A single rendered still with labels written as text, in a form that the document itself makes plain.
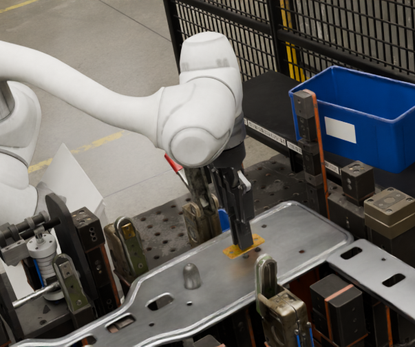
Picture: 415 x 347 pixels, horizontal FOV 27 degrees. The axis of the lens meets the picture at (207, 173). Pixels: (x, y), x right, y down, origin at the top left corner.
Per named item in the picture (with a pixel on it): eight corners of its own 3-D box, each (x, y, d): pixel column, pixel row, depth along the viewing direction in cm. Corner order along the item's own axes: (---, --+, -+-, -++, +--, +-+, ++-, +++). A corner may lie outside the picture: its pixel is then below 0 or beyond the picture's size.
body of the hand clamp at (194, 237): (223, 343, 198) (195, 216, 181) (207, 328, 204) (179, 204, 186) (244, 330, 201) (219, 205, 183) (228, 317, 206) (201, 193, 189)
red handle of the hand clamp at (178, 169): (198, 209, 180) (159, 153, 186) (197, 214, 182) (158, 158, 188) (215, 201, 182) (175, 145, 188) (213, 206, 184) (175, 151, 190)
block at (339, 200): (374, 329, 193) (363, 218, 179) (340, 304, 203) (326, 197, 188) (385, 323, 195) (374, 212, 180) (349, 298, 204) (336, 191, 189)
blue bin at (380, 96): (397, 175, 185) (393, 122, 178) (293, 140, 206) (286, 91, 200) (442, 142, 193) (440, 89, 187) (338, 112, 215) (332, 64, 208)
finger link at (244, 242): (246, 213, 170) (248, 215, 169) (252, 242, 173) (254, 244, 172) (233, 219, 169) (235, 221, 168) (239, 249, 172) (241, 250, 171)
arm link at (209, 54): (193, 103, 164) (182, 137, 153) (177, 27, 156) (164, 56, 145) (250, 98, 162) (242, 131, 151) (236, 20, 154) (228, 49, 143)
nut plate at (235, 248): (232, 259, 170) (230, 255, 170) (221, 251, 173) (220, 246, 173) (265, 241, 174) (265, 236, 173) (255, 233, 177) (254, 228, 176)
